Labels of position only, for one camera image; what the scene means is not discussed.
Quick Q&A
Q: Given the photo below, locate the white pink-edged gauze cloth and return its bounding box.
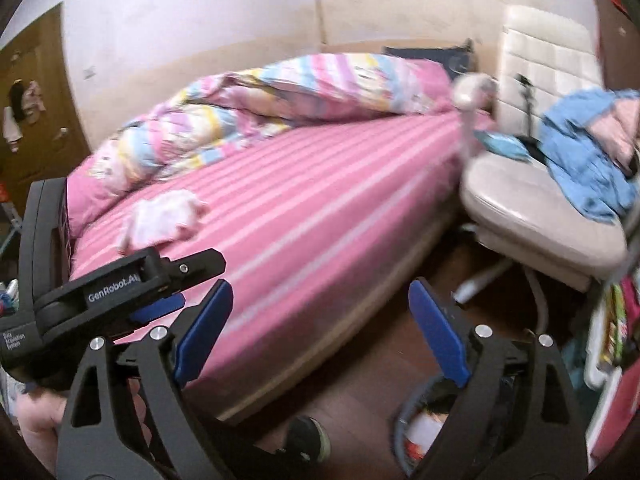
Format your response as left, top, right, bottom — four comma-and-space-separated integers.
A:
117, 190, 209, 255

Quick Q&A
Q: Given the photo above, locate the blue round trash bin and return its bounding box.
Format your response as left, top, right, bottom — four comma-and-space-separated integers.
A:
390, 374, 460, 477

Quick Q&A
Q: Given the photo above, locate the person's left hand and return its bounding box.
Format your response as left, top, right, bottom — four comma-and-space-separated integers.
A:
16, 387, 68, 474

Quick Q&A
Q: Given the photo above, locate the pink pillow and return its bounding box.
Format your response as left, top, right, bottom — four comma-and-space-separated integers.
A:
67, 146, 131, 238

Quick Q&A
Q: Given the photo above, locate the pink striped bed mattress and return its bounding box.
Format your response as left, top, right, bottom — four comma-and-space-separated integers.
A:
73, 110, 462, 420

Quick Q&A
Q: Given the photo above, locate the colourful striped duvet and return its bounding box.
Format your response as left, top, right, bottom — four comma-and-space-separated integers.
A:
88, 53, 450, 195

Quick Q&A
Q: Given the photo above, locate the brown wooden door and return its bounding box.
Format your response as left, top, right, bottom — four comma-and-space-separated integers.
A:
1, 4, 90, 212

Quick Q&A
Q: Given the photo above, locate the black shoe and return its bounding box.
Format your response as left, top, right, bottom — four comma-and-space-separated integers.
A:
283, 415, 331, 464

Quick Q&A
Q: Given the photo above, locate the white leather office chair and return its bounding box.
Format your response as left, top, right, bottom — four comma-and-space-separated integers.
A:
452, 4, 627, 304

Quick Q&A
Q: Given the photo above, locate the blue clothing on chair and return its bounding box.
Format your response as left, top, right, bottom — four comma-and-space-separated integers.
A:
538, 88, 639, 223

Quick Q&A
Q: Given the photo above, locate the dark blue cushion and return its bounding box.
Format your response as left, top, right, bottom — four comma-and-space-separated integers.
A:
382, 38, 476, 81

